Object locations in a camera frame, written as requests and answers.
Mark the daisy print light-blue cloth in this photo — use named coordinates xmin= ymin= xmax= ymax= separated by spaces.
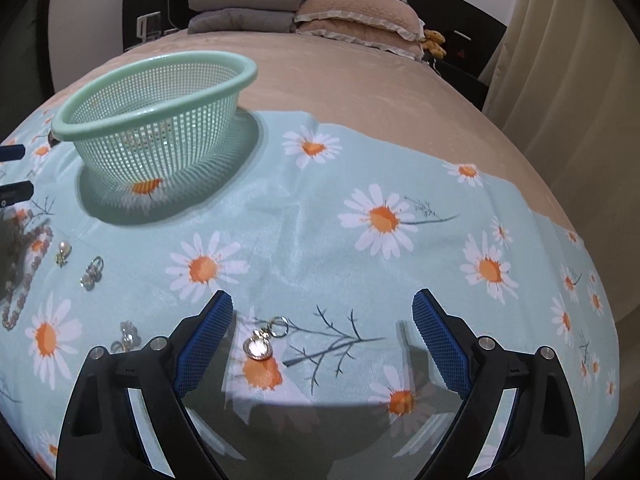
xmin=0 ymin=108 xmax=620 ymax=480

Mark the yellow teddy bear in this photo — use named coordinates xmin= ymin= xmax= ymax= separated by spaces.
xmin=422 ymin=29 xmax=447 ymax=60

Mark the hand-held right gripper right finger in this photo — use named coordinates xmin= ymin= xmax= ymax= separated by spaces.
xmin=411 ymin=288 xmax=586 ymax=480

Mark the pink bead necklace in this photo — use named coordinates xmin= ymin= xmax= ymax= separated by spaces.
xmin=1 ymin=226 xmax=55 ymax=331

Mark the beige ruffled pillow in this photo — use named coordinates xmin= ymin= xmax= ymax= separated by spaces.
xmin=293 ymin=0 xmax=426 ymax=59

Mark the green plastic mesh basket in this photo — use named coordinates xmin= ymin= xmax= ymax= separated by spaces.
xmin=51 ymin=51 xmax=259 ymax=197

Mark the silver round pendant keyring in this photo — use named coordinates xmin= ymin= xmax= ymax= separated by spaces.
xmin=242 ymin=315 xmax=290 ymax=362

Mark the beige bedspread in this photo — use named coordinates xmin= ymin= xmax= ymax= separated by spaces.
xmin=30 ymin=27 xmax=583 ymax=241

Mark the cream curtain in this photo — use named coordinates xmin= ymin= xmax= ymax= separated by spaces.
xmin=481 ymin=0 xmax=640 ymax=326

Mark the white wall charger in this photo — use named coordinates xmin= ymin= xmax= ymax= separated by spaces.
xmin=137 ymin=11 xmax=163 ymax=41

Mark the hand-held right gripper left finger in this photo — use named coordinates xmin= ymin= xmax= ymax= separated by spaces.
xmin=56 ymin=290 xmax=234 ymax=480

